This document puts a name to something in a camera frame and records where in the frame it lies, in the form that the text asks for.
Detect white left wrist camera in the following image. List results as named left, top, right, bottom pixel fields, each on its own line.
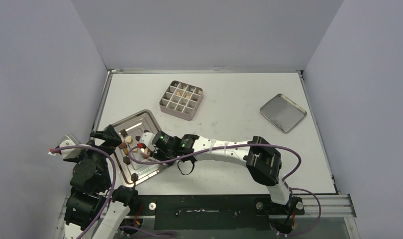
left=49, top=132, right=85, bottom=161

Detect large steel tray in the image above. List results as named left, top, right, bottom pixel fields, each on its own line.
left=113, top=110, right=171, bottom=187

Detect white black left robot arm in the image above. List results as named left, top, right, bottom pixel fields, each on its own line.
left=56, top=125, right=142, bottom=239

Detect pink grid chocolate box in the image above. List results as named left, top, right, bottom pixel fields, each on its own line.
left=159, top=81, right=203, bottom=121

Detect small square metal lid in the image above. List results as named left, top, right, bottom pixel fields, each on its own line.
left=260, top=94, right=307, bottom=133

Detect pink-tipped metal tweezers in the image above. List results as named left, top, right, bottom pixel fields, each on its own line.
left=140, top=148, right=151, bottom=158

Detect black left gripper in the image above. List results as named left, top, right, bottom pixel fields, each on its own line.
left=71, top=124, right=121, bottom=188

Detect white heart chocolate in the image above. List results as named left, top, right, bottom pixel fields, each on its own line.
left=124, top=135, right=133, bottom=144

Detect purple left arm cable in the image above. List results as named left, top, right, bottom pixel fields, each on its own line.
left=51, top=146, right=178, bottom=239

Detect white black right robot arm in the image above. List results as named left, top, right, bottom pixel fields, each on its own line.
left=140, top=131, right=292, bottom=213

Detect aluminium rail frame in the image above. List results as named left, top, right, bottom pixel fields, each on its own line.
left=56, top=194, right=357, bottom=239

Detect black mounting base plate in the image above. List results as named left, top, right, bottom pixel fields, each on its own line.
left=139, top=194, right=305, bottom=230

